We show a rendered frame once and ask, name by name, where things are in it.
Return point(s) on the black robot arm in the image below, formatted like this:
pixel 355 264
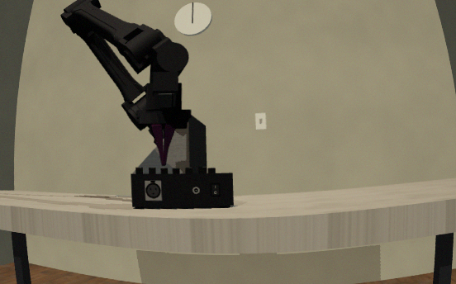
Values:
pixel 167 59

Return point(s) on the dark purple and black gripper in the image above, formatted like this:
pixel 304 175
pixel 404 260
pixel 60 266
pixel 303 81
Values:
pixel 159 119

